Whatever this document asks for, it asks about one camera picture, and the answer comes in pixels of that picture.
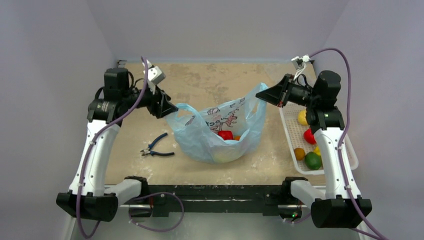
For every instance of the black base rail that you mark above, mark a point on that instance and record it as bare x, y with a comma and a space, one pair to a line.
268, 200

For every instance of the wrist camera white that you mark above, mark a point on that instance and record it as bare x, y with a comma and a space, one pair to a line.
300, 64
154, 76

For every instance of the white plastic basket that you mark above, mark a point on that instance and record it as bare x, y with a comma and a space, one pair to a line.
294, 132

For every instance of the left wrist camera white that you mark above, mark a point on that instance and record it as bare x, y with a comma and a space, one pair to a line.
154, 76

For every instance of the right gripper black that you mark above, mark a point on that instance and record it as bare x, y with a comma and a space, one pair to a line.
283, 91

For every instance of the red fake pepper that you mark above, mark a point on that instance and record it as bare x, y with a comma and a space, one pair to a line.
308, 136
226, 135

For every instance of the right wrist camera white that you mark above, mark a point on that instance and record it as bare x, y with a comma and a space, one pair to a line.
300, 64

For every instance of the yellow fake pear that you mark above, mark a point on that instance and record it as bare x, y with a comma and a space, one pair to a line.
301, 118

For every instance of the light blue printed plastic bag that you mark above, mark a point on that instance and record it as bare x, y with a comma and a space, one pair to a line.
196, 131

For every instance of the small yellow fake fruit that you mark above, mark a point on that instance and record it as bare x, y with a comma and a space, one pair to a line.
317, 151

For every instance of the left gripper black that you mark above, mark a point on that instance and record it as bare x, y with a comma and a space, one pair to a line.
160, 105

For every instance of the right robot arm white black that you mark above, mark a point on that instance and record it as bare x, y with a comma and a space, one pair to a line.
342, 204

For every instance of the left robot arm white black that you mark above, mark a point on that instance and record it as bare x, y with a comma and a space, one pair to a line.
87, 196

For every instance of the small orange fake fruit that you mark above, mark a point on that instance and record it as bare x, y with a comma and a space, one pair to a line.
299, 154

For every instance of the green fake fruit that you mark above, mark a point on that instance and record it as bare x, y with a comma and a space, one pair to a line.
313, 161

